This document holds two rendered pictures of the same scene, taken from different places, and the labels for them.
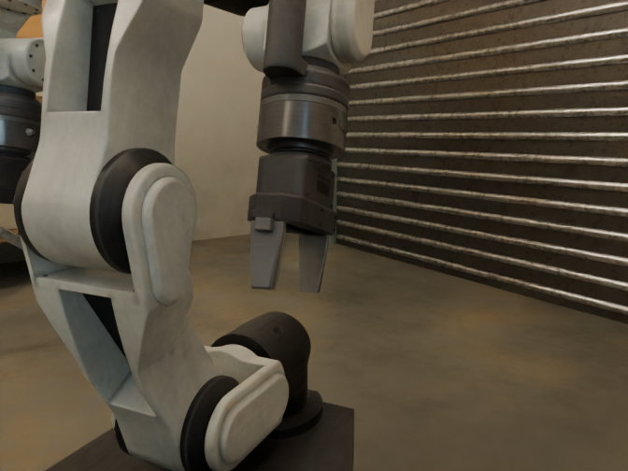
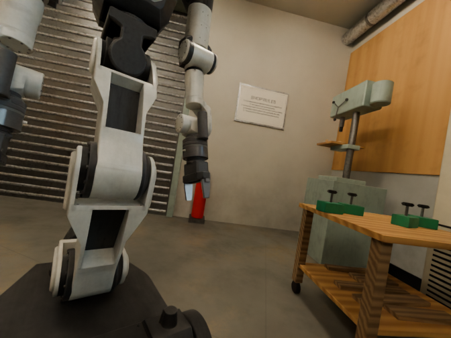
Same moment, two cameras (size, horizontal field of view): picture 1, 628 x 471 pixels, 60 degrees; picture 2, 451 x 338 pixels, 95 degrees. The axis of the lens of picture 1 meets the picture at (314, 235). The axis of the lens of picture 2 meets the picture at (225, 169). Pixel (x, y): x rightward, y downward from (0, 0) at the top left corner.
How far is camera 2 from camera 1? 0.62 m
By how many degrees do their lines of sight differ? 64
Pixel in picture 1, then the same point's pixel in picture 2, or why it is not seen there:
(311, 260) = (188, 190)
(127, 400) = (90, 263)
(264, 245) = (207, 186)
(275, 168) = (202, 164)
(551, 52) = not seen: hidden behind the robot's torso
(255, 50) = (185, 127)
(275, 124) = (201, 152)
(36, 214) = (107, 173)
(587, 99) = not seen: hidden behind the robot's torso
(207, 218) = not seen: outside the picture
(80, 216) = (137, 175)
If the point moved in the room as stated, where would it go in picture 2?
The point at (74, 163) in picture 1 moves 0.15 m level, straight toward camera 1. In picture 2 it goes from (128, 153) to (186, 161)
